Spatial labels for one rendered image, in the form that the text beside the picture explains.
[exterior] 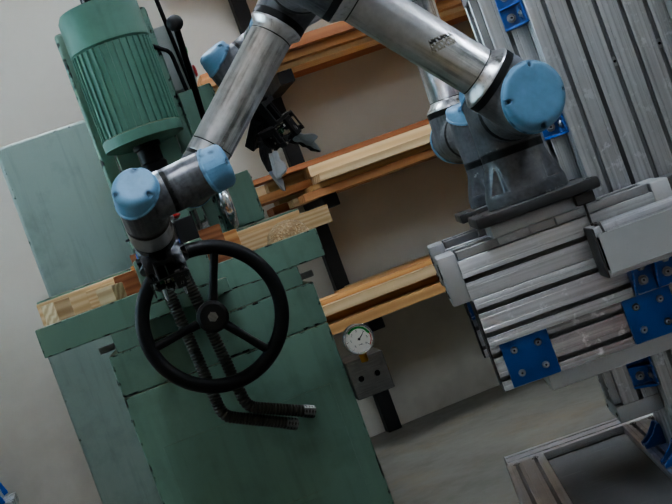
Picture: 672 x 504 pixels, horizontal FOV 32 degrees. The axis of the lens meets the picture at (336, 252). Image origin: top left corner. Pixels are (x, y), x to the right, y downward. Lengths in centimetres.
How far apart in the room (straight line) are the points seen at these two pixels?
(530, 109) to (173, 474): 104
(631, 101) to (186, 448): 111
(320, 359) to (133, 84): 69
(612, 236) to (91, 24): 118
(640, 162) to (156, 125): 99
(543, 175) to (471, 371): 303
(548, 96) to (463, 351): 316
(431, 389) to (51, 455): 157
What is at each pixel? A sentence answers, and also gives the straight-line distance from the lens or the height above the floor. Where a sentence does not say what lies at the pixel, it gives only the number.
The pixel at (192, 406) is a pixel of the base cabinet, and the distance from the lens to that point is 244.
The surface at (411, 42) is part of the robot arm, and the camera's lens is 198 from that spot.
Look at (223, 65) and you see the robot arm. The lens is 268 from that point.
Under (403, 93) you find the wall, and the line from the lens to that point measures 509.
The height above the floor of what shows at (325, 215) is 92.
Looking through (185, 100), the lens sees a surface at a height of 128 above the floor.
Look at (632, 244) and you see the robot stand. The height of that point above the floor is 69.
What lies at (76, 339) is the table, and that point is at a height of 85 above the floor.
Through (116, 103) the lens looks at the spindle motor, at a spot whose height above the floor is 129.
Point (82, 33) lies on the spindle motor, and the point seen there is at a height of 145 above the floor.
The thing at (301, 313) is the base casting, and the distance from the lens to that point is 244.
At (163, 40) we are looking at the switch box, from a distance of 292.
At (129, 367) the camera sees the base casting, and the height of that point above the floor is 76.
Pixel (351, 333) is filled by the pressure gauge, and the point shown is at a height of 68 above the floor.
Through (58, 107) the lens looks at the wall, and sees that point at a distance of 492.
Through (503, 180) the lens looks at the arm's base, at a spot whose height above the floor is 86.
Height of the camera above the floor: 90
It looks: 1 degrees down
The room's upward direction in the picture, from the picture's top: 20 degrees counter-clockwise
